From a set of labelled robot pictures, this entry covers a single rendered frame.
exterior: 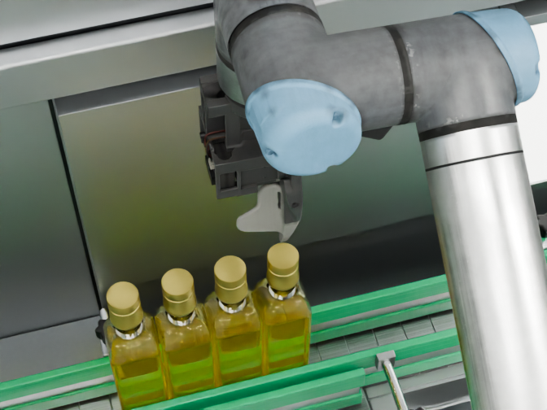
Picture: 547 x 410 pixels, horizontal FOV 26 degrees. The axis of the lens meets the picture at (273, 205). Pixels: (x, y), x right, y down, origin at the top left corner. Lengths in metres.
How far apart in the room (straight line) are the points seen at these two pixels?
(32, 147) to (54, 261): 0.22
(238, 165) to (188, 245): 0.38
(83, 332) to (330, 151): 0.75
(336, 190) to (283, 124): 0.58
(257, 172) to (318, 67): 0.24
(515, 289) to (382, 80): 0.18
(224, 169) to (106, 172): 0.24
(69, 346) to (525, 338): 0.79
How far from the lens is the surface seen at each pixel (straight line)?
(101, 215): 1.32
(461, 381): 1.53
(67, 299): 1.51
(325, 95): 0.83
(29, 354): 1.54
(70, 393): 1.47
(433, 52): 0.87
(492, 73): 0.88
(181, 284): 1.24
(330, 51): 0.86
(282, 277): 1.26
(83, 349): 1.53
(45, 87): 1.15
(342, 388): 1.42
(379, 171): 1.39
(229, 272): 1.24
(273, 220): 1.12
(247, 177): 1.07
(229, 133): 1.03
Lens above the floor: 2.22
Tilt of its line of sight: 55 degrees down
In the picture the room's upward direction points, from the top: straight up
